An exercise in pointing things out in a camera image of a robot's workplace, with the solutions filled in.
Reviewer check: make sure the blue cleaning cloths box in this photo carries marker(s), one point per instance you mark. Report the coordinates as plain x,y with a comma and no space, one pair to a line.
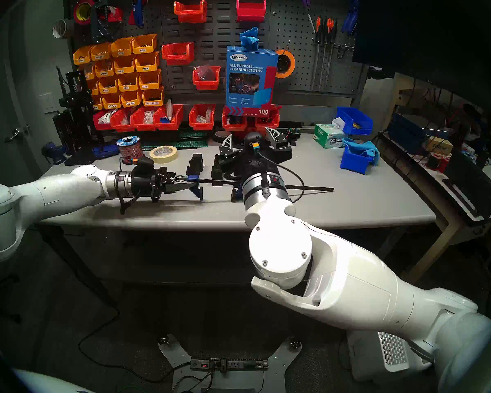
245,89

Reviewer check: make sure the red storage bin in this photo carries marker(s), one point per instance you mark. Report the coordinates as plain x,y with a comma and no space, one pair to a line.
191,13
178,54
251,12
206,83
201,124
120,124
100,124
168,124
267,124
234,125
143,124

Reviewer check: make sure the blue metal box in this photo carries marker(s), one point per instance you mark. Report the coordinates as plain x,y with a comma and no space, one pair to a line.
405,134

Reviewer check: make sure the black tower frame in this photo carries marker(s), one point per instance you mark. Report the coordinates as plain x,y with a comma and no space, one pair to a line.
75,109

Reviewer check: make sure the dark green hanging clamp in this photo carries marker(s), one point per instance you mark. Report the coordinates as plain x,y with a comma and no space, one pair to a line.
102,19

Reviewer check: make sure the green cutting mat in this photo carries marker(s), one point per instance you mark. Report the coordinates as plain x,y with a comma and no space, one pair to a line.
188,143

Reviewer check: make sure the beige masking tape roll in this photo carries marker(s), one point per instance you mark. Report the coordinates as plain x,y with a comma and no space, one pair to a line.
163,159

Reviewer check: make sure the white light switch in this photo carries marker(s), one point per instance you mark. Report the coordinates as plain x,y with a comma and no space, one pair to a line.
48,103

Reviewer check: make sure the black tape roll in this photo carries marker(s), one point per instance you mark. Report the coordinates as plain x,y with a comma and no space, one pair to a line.
215,136

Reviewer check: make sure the red hanging tool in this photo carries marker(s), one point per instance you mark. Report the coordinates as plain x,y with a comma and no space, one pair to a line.
115,15

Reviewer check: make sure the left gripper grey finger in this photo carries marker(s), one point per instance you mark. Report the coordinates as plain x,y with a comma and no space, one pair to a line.
170,178
176,187

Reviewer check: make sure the grey duct tape roll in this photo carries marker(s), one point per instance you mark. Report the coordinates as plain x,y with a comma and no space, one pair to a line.
63,28

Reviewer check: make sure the black curved Dell monitor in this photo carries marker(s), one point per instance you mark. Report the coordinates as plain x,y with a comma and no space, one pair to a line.
433,36

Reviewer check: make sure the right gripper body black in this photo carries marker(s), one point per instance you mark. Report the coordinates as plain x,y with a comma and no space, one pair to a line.
257,167

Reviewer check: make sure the blue storage bin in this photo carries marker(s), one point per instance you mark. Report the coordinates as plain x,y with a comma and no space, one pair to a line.
358,120
352,163

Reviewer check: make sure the white air purifier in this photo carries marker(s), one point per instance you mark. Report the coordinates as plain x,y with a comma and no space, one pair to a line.
393,349

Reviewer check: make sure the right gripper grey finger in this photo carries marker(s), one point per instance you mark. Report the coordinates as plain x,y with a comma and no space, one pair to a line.
277,139
228,145

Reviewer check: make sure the red yellow tape roll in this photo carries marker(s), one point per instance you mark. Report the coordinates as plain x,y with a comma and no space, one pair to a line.
84,12

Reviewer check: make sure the black carabiner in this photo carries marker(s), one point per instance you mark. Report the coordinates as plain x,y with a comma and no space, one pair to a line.
339,57

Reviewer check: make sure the cardboard Tuofeng box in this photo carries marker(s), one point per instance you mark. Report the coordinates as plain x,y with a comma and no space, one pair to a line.
440,144

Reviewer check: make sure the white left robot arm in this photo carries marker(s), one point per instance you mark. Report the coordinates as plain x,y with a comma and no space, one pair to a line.
57,193

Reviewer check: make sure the dark louvered bin panel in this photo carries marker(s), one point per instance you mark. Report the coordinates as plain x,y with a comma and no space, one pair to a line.
225,32

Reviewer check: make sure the blue microfiber cloth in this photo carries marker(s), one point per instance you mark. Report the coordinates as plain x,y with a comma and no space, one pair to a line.
366,150

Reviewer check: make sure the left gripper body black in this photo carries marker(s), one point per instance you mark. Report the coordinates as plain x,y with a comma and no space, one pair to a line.
143,185

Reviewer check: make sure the wooden shelf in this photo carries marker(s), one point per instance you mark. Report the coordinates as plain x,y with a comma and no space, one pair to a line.
405,97

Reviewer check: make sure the orange black screwdrivers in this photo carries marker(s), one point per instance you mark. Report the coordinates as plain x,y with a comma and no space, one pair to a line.
328,25

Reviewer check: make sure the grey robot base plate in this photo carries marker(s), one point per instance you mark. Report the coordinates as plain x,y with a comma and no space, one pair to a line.
176,355

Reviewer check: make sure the green circuit board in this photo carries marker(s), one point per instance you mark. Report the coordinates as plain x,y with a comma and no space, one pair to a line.
294,132

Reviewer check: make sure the black 3D printed block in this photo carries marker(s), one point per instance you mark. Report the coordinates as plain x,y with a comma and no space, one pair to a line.
217,167
195,165

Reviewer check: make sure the blue bench vise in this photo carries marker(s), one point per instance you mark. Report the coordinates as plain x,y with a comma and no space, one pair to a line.
53,151

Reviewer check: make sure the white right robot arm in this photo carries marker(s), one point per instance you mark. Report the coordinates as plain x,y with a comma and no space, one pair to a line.
352,285

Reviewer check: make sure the yellow storage bin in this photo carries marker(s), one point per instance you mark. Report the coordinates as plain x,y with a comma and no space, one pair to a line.
121,48
97,103
111,101
93,88
82,56
124,66
144,45
104,68
107,86
130,99
89,73
147,62
127,83
152,97
149,80
100,52

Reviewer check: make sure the blue cloth in box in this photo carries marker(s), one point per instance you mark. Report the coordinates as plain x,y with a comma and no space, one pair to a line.
249,40

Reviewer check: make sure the white tissue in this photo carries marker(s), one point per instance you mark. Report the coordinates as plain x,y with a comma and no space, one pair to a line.
338,124

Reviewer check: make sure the green white Kimtech tissue box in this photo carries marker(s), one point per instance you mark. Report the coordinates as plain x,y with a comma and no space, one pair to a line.
327,138

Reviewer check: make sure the orange tape roll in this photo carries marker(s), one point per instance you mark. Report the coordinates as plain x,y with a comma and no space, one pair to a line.
291,68

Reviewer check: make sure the wooden side table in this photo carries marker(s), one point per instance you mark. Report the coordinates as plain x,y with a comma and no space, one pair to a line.
433,249

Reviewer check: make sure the black power strip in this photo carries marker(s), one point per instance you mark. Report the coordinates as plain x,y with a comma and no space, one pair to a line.
229,364

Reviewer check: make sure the dark grey pegboard panel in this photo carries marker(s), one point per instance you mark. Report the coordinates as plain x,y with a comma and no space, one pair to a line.
339,68

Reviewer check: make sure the right wrist camera black orange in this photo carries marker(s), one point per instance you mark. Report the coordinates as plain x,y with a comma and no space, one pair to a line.
253,140

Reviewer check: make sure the blue pliers on pegboard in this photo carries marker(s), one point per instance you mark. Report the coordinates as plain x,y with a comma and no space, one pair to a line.
352,17

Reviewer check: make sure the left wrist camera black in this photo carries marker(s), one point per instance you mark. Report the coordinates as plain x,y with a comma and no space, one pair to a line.
144,163

